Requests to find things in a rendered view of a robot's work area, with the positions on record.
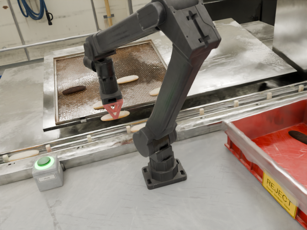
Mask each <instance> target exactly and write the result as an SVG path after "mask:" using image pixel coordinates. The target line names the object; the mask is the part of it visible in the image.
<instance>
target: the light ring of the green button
mask: <svg viewBox="0 0 307 230"><path fill-rule="evenodd" d="M50 158H51V162H50V163H49V164H48V165H46V166H44V167H39V166H38V165H37V162H36V163H35V168H36V169H45V168H48V167H50V166H51V165H52V164H53V162H54V159H53V158H52V157H50Z"/></svg>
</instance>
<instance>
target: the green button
mask: <svg viewBox="0 0 307 230"><path fill-rule="evenodd" d="M50 162H51V159H50V157H42V158H40V159H39V160H38V161H37V165H38V166H39V167H44V166H46V165H48V164H49V163H50Z"/></svg>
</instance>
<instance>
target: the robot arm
mask: <svg viewBox="0 0 307 230"><path fill-rule="evenodd" d="M160 31H162V32H163V33H164V34H165V35H166V36H167V37H168V38H169V39H170V40H171V41H172V46H173V47H172V53H171V57H170V61H169V64H168V67H167V70H166V73H165V76H164V79H163V82H162V85H161V87H160V90H159V94H158V96H157V99H156V102H155V105H154V108H153V111H152V114H151V116H150V117H149V118H148V120H147V122H146V125H145V127H143V128H141V129H139V130H138V131H136V132H134V133H133V135H132V139H133V143H134V145H135V147H136V149H137V150H138V152H139V153H140V154H141V155H142V156H143V157H149V160H150V161H149V162H148V166H145V167H143V168H142V174H143V177H144V180H145V183H146V185H147V188H148V189H149V190H152V189H156V188H160V187H163V186H167V185H170V184H174V183H178V182H182V181H185V180H186V179H187V174H186V172H185V170H184V168H183V166H182V164H181V163H180V161H179V159H177V158H174V151H172V146H171V144H172V143H173V142H174V141H176V139H177V132H176V127H177V125H178V124H177V122H176V121H175V120H176V118H177V116H178V114H179V112H180V110H181V107H182V105H183V103H184V101H185V99H186V97H187V95H188V93H189V91H190V89H191V87H192V84H193V82H194V80H195V78H196V76H197V74H198V72H199V70H200V68H201V66H202V64H203V62H204V61H205V59H206V58H207V57H208V56H209V54H210V53H211V51H212V49H216V48H218V46H219V44H220V42H221V40H222V38H221V36H220V34H219V33H218V31H217V29H216V27H215V25H214V23H213V21H212V20H211V18H210V16H209V14H208V12H207V10H206V8H205V7H204V5H203V0H151V2H149V3H147V4H146V5H145V6H144V7H142V8H141V9H139V10H137V11H136V12H135V13H133V14H131V15H129V16H128V17H126V18H124V19H122V20H121V21H119V22H117V23H116V24H114V25H112V26H110V27H109V28H107V29H105V30H102V31H100V32H98V33H96V34H94V35H90V36H89V37H87V38H86V39H85V43H84V45H83V46H84V54H85V56H84V58H83V63H84V65H85V66H86V67H87V68H88V69H90V70H92V71H94V72H96V73H97V76H98V80H99V85H100V86H99V90H100V91H99V92H100V96H101V101H102V105H103V107H104V108H105V109H106V110H107V112H108V113H109V114H110V115H111V116H112V117H113V119H118V117H119V114H120V111H121V108H122V105H123V98H122V93H121V90H120V88H119V85H118V83H117V79H116V75H115V68H114V63H113V58H111V57H108V56H111V55H114V54H116V49H117V48H119V47H121V46H123V45H126V44H129V43H131V42H133V41H136V40H138V39H141V38H143V37H146V36H149V35H151V34H154V33H156V32H160ZM112 105H115V107H114V109H113V108H112V107H111V106H112ZM115 112H116V115H114V114H113V113H115Z"/></svg>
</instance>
